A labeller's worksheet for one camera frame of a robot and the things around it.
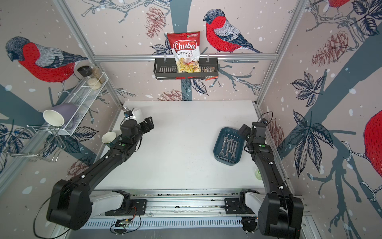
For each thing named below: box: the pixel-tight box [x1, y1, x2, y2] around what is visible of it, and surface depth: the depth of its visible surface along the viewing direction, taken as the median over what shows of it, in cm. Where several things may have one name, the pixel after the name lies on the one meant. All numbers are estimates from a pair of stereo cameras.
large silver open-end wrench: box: [218, 134, 229, 158], surface depth 96 cm
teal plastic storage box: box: [213, 126, 245, 166], surface depth 96 cm
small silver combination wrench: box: [231, 140, 240, 160], surface depth 95 cm
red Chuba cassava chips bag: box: [167, 31, 202, 73], surface depth 83 cm
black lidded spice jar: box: [77, 65, 94, 77], surface depth 81 cm
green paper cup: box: [101, 131, 117, 148], surface depth 92 cm
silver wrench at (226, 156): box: [224, 138, 232, 159], surface depth 97 cm
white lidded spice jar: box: [87, 77, 102, 91], surface depth 85 cm
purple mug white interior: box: [42, 103, 79, 127], surface depth 64 cm
